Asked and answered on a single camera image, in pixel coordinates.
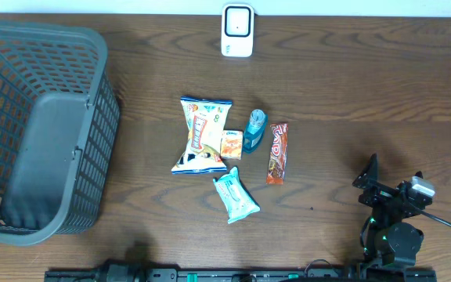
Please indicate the blue mouthwash bottle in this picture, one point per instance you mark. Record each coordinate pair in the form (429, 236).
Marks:
(254, 130)

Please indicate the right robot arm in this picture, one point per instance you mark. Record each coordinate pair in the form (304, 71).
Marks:
(390, 245)

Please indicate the orange Top chocolate bar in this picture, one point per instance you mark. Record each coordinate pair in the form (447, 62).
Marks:
(278, 154)

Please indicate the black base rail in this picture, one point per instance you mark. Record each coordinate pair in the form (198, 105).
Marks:
(174, 275)

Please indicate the yellow snack chip bag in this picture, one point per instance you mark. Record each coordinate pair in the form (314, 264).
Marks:
(205, 120)

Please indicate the white wet wipes pack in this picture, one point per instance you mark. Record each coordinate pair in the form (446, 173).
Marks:
(238, 202)

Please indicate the white barcode scanner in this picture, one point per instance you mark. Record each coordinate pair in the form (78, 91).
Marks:
(237, 30)

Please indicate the grey plastic shopping basket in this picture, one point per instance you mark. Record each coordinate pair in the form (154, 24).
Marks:
(58, 123)

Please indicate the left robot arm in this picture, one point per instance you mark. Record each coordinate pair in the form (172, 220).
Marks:
(118, 271)

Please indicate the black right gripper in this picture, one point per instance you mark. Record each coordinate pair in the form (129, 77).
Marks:
(369, 178)

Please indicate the orange tissue pack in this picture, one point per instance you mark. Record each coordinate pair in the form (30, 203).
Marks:
(232, 144)

